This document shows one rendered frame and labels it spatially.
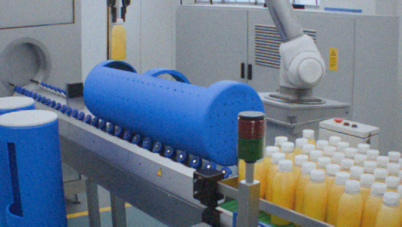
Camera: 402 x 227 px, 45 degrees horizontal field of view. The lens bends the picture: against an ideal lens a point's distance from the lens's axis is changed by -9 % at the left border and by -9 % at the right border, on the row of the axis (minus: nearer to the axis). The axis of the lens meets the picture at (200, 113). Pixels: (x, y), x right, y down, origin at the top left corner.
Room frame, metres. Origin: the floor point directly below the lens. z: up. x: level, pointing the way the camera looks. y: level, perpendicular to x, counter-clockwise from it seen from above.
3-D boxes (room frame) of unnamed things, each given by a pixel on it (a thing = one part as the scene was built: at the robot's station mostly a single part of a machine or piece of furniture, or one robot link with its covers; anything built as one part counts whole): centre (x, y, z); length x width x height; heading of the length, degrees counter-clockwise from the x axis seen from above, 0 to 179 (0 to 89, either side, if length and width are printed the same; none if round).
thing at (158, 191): (2.50, 0.49, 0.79); 2.17 x 0.29 x 0.34; 38
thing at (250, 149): (1.16, -0.11, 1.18); 0.06 x 0.06 x 0.05
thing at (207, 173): (1.52, -0.03, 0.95); 0.10 x 0.07 x 0.10; 128
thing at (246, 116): (1.16, -0.11, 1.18); 0.06 x 0.06 x 0.16
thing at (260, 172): (1.45, -0.16, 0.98); 0.07 x 0.07 x 0.17
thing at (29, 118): (2.10, 0.75, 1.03); 0.28 x 0.28 x 0.01
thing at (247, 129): (1.16, -0.11, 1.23); 0.06 x 0.06 x 0.04
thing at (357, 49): (4.17, -0.57, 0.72); 2.15 x 0.54 x 1.45; 33
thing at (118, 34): (2.33, 0.36, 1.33); 0.07 x 0.07 x 0.17
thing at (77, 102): (2.72, 0.67, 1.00); 0.10 x 0.04 x 0.15; 128
